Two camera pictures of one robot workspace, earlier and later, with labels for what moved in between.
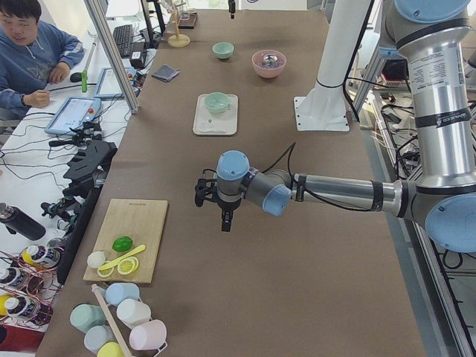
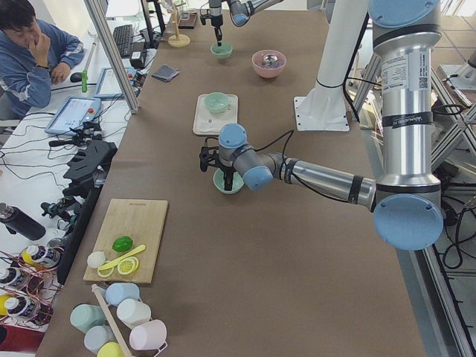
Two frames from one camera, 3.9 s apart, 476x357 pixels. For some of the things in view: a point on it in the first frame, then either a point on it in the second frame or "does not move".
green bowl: x=223 y=50 does not move
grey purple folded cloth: x=165 y=73 does not move
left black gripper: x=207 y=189 -> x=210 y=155
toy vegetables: x=123 y=256 does not move
